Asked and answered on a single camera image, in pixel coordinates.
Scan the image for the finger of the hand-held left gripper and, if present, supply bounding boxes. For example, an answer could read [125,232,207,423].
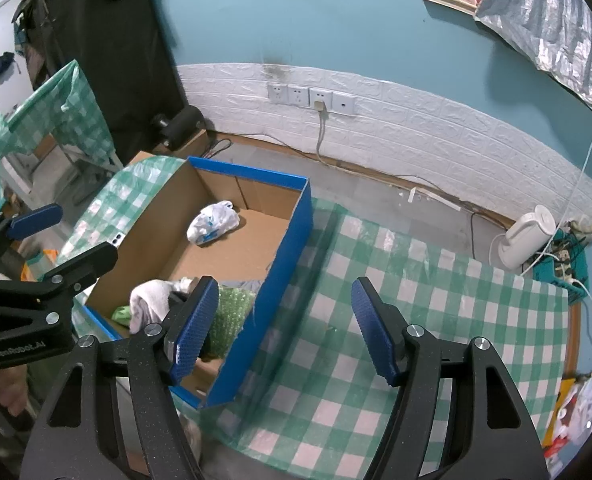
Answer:
[0,203,63,266]
[41,242,119,301]

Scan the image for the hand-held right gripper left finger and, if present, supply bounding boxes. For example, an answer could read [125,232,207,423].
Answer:
[20,275,221,480]

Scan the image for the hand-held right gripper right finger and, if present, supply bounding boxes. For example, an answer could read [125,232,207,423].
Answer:
[351,276,551,480]

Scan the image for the green bubble wrap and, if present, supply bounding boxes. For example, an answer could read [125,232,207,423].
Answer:
[208,284,257,358]

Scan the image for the white fleece hat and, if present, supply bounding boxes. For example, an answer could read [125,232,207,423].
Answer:
[128,280,197,335]

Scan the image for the grey sock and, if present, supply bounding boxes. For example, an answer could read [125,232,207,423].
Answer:
[220,280,265,293]

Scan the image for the blue cardboard box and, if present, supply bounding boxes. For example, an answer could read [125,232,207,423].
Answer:
[83,156,314,411]

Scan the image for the white and blue plastic bag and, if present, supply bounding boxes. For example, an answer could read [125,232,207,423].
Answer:
[186,200,240,246]

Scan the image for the person's left hand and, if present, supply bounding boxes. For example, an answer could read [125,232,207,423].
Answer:
[0,362,29,416]

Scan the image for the green checkered tablecloth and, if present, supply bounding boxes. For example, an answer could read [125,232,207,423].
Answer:
[58,155,571,480]

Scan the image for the green checkered plastic sheet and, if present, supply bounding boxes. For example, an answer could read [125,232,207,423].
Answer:
[0,60,117,221]

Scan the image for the white plastic strip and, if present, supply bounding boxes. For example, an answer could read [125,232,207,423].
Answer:
[408,187,461,211]

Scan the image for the black cylinder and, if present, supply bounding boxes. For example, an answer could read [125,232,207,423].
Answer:
[151,105,204,150]

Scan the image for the white electric kettle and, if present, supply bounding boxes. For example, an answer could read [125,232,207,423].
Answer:
[498,205,556,271]

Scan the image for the black hanging clothing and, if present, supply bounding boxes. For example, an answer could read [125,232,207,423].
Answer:
[13,0,187,148]

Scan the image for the white power strip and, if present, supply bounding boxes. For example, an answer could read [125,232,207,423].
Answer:
[556,247,574,283]

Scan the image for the teal plastic basket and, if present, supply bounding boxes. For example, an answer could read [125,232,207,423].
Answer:
[533,230,590,303]

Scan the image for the wooden window sill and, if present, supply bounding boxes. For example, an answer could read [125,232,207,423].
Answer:
[421,0,478,15]

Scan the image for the silver tarp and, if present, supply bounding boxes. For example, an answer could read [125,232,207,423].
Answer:
[474,0,592,126]

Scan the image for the grey plug cable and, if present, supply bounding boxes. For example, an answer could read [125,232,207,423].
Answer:
[313,101,337,166]

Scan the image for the white hanging cord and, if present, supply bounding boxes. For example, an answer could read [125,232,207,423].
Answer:
[520,120,592,276]

